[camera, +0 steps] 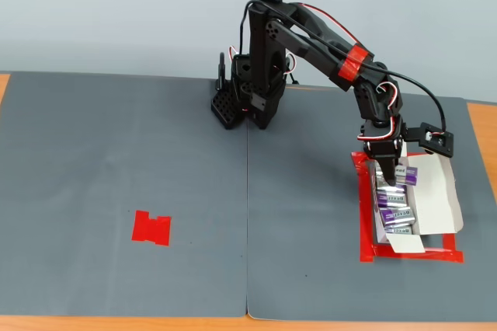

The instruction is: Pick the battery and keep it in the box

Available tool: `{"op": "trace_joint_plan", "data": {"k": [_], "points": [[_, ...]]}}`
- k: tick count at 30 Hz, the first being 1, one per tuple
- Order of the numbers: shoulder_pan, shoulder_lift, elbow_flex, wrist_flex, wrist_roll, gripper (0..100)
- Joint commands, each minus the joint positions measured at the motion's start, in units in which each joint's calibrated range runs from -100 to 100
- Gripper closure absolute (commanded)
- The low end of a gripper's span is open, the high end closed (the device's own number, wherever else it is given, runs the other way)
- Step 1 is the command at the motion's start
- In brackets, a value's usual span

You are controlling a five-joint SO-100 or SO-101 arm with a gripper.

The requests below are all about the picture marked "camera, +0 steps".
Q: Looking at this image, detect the black camera cable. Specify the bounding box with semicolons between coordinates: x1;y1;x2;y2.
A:
238;0;448;138

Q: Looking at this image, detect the red white wrist servo wire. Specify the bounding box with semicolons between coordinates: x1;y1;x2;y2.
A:
356;81;401;142

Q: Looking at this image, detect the red tape floor marker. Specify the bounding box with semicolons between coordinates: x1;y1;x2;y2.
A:
130;210;172;248

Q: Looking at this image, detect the grey table mat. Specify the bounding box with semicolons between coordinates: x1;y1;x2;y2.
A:
246;84;497;322
0;71;249;319

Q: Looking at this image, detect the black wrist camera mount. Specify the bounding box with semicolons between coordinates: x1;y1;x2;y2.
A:
401;121;456;159

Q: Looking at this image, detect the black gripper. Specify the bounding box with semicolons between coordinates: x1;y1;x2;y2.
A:
356;114;408;187

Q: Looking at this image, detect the red tape outline frame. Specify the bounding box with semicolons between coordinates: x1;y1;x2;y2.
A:
350;150;466;265

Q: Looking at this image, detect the white cardboard box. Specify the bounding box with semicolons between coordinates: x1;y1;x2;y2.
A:
372;142;465;256

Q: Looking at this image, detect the red white forearm servo wire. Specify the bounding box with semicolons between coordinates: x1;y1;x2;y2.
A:
301;3;363;44

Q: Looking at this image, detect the red tape band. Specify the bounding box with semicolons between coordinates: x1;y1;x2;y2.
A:
335;44;370;84

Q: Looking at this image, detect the black power cable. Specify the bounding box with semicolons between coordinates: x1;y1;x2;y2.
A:
284;53;301;85

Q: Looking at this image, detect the black perforated table clamp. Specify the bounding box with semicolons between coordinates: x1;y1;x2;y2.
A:
210;52;245;131

